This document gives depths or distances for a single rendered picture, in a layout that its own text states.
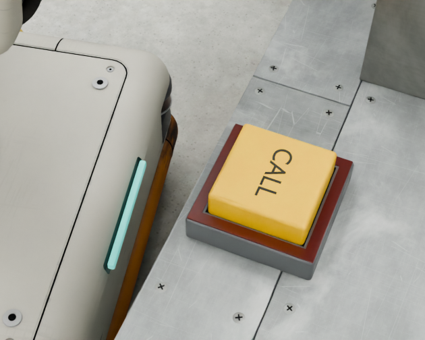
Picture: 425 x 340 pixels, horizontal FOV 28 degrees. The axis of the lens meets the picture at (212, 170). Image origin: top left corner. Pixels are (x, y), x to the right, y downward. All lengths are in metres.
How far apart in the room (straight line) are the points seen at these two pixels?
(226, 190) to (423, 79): 0.17
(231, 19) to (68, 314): 0.89
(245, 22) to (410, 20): 1.25
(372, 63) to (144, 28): 1.23
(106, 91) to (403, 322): 0.86
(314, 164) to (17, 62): 0.90
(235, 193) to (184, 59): 1.24
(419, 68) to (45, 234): 0.68
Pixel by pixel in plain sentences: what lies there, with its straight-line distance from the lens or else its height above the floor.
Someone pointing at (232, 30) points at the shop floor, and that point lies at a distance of 1.78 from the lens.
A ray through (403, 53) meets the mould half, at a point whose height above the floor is 0.84.
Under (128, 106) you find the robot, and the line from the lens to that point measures 1.27.
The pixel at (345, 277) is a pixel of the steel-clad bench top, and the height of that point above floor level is 0.80.
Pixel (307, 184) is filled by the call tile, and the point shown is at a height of 0.84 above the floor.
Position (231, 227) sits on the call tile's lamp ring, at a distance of 0.49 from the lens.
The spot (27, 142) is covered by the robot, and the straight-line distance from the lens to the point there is 1.24.
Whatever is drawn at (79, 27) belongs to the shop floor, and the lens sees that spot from 1.80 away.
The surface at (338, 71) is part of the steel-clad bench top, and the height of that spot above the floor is 0.80.
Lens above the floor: 1.24
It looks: 54 degrees down
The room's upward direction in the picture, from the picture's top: 1 degrees clockwise
